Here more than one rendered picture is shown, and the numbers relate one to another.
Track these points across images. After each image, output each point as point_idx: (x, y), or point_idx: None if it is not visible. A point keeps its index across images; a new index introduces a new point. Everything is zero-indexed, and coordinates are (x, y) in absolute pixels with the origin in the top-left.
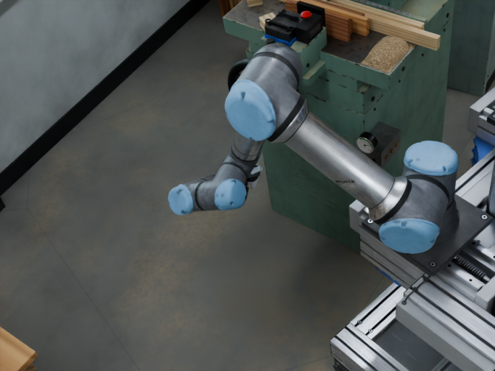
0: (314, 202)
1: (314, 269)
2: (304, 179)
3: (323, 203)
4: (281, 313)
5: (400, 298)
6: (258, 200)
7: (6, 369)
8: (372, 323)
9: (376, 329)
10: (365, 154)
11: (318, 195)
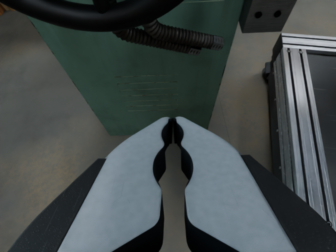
0: (154, 113)
1: (179, 166)
2: (140, 97)
3: (164, 111)
4: (182, 225)
5: (315, 166)
6: (94, 133)
7: None
8: (321, 213)
9: (331, 218)
10: (262, 11)
11: (159, 106)
